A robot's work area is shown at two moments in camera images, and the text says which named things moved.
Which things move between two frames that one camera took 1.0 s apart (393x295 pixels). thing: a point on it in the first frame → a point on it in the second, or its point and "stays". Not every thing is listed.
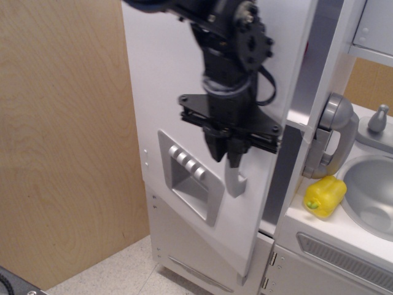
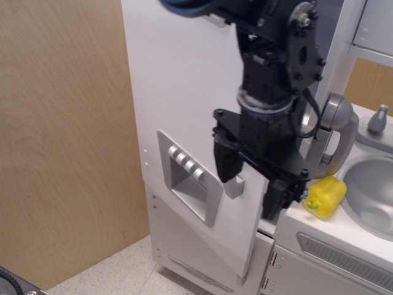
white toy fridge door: (177, 161) stays
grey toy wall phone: (335, 139) stays
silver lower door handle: (241, 279) stays
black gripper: (234, 112) → (272, 145)
